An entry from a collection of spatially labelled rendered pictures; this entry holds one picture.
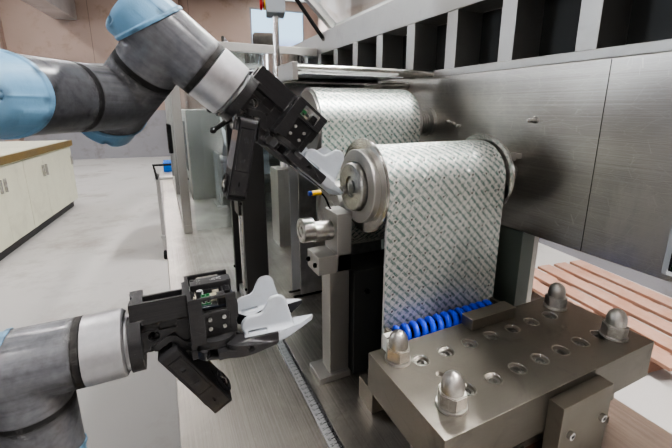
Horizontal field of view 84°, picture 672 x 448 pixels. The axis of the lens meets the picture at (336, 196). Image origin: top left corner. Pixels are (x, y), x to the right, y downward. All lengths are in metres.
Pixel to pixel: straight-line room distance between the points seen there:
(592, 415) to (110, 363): 0.58
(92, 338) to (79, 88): 0.25
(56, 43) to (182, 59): 11.87
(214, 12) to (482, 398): 11.74
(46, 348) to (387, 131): 0.64
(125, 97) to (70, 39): 11.77
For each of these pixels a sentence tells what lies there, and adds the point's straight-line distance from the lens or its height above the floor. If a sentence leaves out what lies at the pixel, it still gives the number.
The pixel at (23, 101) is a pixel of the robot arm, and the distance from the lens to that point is 0.42.
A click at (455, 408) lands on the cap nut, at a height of 1.04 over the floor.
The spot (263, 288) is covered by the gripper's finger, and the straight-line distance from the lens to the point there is 0.54.
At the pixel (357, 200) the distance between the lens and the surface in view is 0.56.
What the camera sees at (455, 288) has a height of 1.07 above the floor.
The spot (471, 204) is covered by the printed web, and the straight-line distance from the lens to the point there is 0.64.
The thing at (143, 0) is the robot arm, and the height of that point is 1.48.
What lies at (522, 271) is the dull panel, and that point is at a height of 1.06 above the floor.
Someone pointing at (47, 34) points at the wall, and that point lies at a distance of 12.42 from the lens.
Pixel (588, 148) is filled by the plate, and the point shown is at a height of 1.31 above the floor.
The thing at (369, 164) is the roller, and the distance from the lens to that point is 0.54.
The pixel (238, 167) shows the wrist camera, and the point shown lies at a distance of 0.51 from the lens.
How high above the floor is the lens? 1.37
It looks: 13 degrees down
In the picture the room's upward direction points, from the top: straight up
